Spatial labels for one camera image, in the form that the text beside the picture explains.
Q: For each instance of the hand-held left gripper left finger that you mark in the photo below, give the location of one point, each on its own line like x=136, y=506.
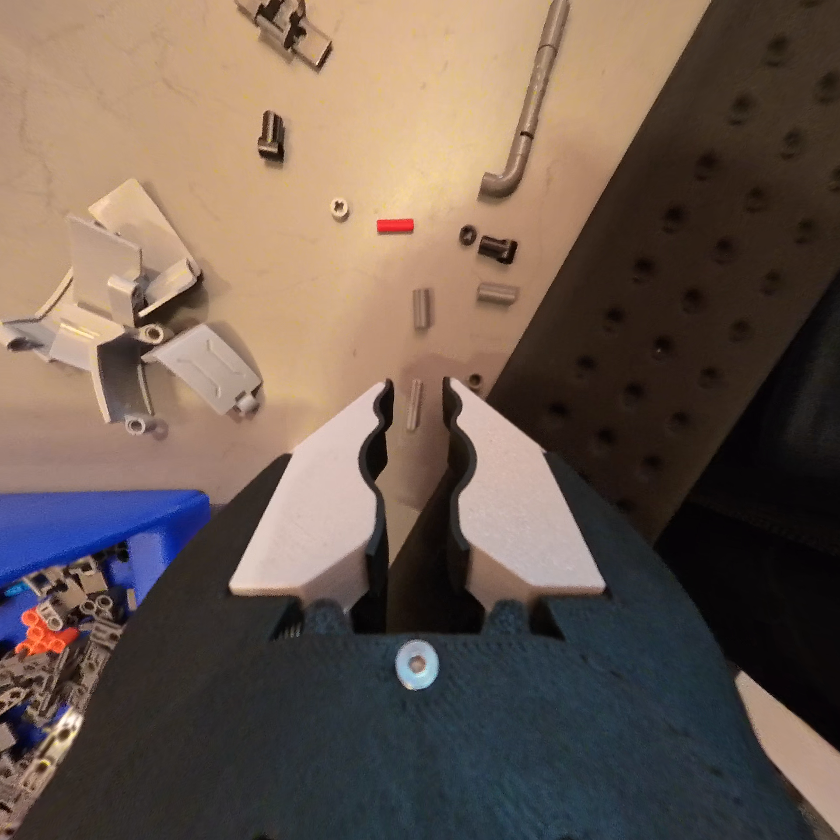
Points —
x=305, y=518

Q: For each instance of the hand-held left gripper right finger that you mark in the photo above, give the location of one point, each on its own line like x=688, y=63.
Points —
x=525, y=518

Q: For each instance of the light grey toy axle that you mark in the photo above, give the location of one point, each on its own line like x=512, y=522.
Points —
x=413, y=403

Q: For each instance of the blue plastic bin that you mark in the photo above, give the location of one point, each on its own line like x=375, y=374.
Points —
x=98, y=518

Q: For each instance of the grey toy tube sleeve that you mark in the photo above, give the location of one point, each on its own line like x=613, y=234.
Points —
x=422, y=307
x=556, y=23
x=497, y=293

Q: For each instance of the pile of toy building parts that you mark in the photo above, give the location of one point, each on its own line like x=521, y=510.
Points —
x=59, y=643

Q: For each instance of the grey two-part toy connector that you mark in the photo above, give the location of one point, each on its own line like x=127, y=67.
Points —
x=523, y=148

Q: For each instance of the grey axle connector tube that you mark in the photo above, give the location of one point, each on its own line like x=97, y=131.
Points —
x=538, y=92

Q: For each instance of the grey curved toy panel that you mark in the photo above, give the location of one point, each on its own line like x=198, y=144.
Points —
x=203, y=364

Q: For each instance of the black toy pin connector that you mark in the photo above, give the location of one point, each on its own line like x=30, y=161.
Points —
x=497, y=249
x=272, y=134

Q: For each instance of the black perforated board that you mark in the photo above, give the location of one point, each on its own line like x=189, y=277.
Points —
x=689, y=262

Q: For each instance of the red short toy pin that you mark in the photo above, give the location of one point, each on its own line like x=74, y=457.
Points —
x=395, y=226

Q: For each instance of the white toy bushing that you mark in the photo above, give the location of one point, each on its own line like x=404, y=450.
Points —
x=340, y=208

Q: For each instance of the grey toy hinge assembly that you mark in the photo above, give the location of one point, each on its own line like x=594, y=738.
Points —
x=289, y=26

